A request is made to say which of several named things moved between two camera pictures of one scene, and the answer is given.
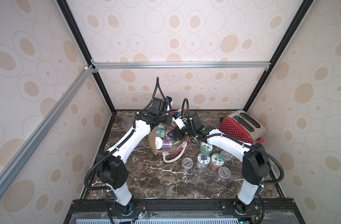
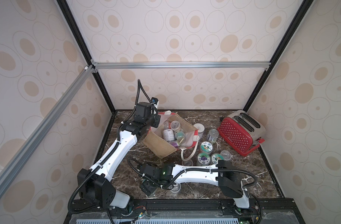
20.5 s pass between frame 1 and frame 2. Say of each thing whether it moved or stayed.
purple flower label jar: stayed
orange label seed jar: stayed
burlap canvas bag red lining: moved
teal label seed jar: stayed
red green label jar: stayed
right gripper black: moved
